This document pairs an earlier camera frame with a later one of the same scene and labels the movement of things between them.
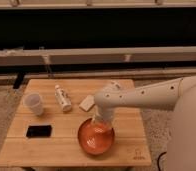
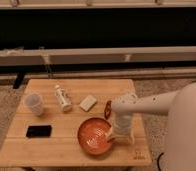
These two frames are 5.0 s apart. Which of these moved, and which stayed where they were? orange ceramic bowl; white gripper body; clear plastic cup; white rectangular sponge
Moved: white gripper body
Stayed: orange ceramic bowl; white rectangular sponge; clear plastic cup
